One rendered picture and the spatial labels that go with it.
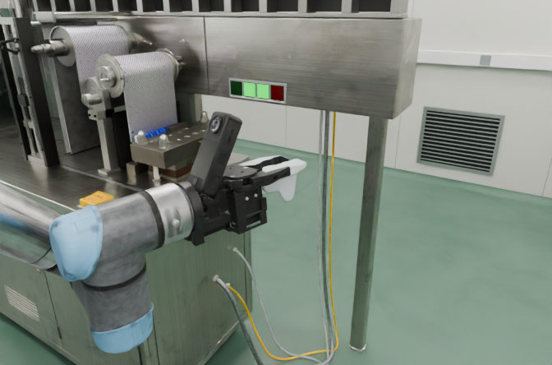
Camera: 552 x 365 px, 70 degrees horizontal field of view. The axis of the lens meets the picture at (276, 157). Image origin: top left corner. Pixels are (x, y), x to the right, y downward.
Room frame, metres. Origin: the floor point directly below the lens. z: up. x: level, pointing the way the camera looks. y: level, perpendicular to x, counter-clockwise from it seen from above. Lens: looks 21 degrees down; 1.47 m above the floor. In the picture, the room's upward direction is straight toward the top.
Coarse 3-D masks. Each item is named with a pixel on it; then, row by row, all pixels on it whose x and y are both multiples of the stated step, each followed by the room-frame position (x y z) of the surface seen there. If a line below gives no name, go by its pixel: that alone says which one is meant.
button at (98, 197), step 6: (96, 192) 1.13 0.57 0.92; (102, 192) 1.13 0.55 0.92; (84, 198) 1.09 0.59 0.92; (90, 198) 1.09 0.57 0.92; (96, 198) 1.09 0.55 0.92; (102, 198) 1.09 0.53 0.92; (108, 198) 1.09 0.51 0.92; (84, 204) 1.07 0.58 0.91; (90, 204) 1.05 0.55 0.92; (96, 204) 1.05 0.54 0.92
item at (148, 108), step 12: (168, 84) 1.52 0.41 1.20; (132, 96) 1.37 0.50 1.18; (144, 96) 1.41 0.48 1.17; (156, 96) 1.46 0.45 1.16; (168, 96) 1.52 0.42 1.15; (132, 108) 1.36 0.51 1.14; (144, 108) 1.41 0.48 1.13; (156, 108) 1.46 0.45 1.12; (168, 108) 1.51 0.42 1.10; (132, 120) 1.36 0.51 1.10; (144, 120) 1.40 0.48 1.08; (156, 120) 1.45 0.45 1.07; (168, 120) 1.51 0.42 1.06
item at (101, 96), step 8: (96, 96) 1.34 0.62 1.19; (104, 96) 1.36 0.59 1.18; (96, 104) 1.37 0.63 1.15; (104, 104) 1.35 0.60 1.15; (88, 112) 1.35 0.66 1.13; (96, 112) 1.32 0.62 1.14; (104, 112) 1.35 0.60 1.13; (104, 120) 1.35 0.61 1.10; (104, 128) 1.35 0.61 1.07; (112, 128) 1.37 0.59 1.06; (104, 136) 1.35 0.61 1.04; (112, 136) 1.37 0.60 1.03; (104, 144) 1.35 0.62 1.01; (112, 144) 1.37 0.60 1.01; (104, 152) 1.35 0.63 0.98; (112, 152) 1.36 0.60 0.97; (104, 160) 1.36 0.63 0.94; (112, 160) 1.36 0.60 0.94; (104, 168) 1.36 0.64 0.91; (112, 168) 1.35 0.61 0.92
